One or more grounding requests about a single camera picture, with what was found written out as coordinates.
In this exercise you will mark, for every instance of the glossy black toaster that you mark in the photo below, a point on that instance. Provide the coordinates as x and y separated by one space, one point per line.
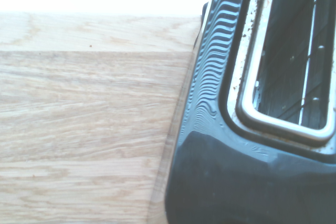
249 129

